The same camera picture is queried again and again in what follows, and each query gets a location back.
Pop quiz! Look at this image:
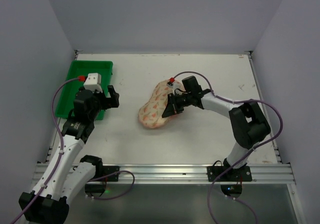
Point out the aluminium mounting rail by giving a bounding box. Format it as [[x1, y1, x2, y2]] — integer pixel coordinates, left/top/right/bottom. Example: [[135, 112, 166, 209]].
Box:
[[103, 164, 295, 185]]

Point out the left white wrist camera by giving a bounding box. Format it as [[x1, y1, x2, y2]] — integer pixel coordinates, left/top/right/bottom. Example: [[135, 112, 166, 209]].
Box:
[[83, 73, 103, 93]]

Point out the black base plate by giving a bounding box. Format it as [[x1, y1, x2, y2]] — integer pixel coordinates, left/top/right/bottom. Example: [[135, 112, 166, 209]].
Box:
[[102, 165, 120, 182], [206, 165, 253, 182]]

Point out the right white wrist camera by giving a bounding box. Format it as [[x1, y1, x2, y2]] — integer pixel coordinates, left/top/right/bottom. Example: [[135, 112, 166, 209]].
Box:
[[166, 80, 182, 95]]

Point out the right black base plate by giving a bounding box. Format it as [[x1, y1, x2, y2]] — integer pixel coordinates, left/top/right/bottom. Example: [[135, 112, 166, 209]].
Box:
[[206, 165, 253, 182]]

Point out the floral laundry bag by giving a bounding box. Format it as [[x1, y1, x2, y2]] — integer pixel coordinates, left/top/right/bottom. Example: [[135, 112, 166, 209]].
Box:
[[137, 79, 185, 129]]

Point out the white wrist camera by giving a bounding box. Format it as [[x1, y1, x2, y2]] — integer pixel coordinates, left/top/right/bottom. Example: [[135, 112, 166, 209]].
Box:
[[166, 80, 182, 95], [83, 73, 103, 93]]

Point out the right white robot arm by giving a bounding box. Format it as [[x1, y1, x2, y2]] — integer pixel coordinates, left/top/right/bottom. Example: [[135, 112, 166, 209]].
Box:
[[162, 76, 271, 170]]

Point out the green plastic tray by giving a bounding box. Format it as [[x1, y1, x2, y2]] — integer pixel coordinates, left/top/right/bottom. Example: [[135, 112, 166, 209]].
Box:
[[54, 60, 114, 121]]

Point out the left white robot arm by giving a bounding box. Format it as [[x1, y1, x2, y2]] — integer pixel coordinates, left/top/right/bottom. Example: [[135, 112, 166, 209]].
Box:
[[18, 85, 120, 224]]

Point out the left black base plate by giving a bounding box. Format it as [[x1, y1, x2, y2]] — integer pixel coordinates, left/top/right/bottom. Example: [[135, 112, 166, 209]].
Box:
[[102, 165, 120, 182]]

